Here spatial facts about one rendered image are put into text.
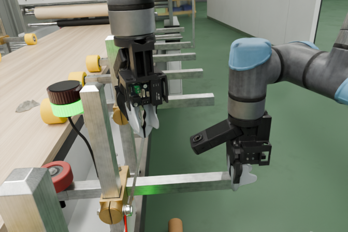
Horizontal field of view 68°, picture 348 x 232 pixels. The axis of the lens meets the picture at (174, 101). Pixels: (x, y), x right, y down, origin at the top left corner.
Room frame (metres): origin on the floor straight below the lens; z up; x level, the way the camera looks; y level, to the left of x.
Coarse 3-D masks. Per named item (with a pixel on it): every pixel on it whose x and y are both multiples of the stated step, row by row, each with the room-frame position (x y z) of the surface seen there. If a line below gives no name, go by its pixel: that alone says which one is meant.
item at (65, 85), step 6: (54, 84) 0.44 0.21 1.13; (60, 84) 0.44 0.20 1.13; (66, 84) 0.44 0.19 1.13; (72, 84) 0.44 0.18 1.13; (78, 84) 0.44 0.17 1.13; (54, 90) 0.41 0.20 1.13; (60, 90) 0.41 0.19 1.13; (66, 90) 0.41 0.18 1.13; (72, 102) 0.42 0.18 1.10; (78, 114) 0.42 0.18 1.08; (84, 120) 0.42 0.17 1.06; (72, 126) 0.43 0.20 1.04; (78, 132) 0.43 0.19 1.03; (84, 138) 0.43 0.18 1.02; (90, 150) 0.43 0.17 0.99
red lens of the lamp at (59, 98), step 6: (48, 90) 0.42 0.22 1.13; (72, 90) 0.42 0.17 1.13; (78, 90) 0.43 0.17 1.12; (48, 96) 0.42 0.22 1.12; (54, 96) 0.41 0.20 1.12; (60, 96) 0.41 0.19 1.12; (66, 96) 0.41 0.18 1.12; (72, 96) 0.41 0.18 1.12; (78, 96) 0.42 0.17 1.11; (54, 102) 0.41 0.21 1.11; (60, 102) 0.41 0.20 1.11; (66, 102) 0.41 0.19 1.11
